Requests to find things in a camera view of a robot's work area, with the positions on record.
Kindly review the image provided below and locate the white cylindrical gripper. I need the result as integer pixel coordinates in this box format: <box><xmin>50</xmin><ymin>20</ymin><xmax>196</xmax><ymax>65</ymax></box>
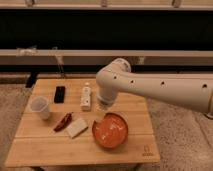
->
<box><xmin>95</xmin><ymin>92</ymin><xmax>115</xmax><ymax>123</ymax></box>

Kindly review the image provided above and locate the white sponge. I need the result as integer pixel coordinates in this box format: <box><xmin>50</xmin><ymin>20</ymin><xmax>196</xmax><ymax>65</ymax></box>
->
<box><xmin>66</xmin><ymin>118</ymin><xmax>88</xmax><ymax>138</ymax></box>

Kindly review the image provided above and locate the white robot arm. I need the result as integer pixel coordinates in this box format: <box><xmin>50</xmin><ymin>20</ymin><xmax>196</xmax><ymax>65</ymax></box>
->
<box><xmin>96</xmin><ymin>58</ymin><xmax>213</xmax><ymax>120</ymax></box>

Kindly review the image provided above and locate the orange ceramic bowl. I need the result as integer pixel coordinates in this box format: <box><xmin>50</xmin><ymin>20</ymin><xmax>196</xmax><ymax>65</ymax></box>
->
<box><xmin>92</xmin><ymin>113</ymin><xmax>128</xmax><ymax>149</ymax></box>

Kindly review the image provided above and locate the white tube bottle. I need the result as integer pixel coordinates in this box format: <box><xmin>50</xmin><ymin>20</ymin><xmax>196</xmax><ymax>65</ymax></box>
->
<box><xmin>80</xmin><ymin>82</ymin><xmax>91</xmax><ymax>111</ymax></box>

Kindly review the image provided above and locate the red chili pepper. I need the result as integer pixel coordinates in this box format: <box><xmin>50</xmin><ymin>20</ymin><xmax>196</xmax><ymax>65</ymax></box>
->
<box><xmin>54</xmin><ymin>113</ymin><xmax>72</xmax><ymax>132</ymax></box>

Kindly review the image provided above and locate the black rectangular block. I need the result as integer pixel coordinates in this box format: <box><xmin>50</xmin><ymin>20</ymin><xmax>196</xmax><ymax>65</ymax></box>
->
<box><xmin>54</xmin><ymin>86</ymin><xmax>65</xmax><ymax>103</ymax></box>

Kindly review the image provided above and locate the white plastic cup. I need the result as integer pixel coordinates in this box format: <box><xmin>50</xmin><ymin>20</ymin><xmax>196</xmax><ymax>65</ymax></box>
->
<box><xmin>29</xmin><ymin>96</ymin><xmax>50</xmax><ymax>120</ymax></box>

